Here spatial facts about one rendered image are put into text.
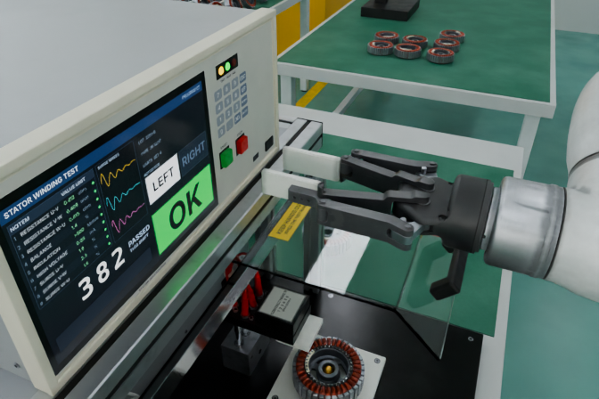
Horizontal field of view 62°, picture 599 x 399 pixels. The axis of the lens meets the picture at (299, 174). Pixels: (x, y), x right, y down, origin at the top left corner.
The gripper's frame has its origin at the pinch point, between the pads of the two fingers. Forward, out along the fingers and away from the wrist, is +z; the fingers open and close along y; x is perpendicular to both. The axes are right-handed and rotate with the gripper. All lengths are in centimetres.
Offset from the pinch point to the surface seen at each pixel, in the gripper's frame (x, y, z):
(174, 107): 10.0, -8.1, 9.5
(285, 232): -11.6, 2.9, 3.2
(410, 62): -43, 158, 18
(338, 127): -43, 92, 26
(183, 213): -1.8, -9.3, 9.5
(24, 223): 9.0, -26.0, 9.4
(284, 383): -40.0, 0.2, 2.6
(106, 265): 0.3, -20.5, 9.4
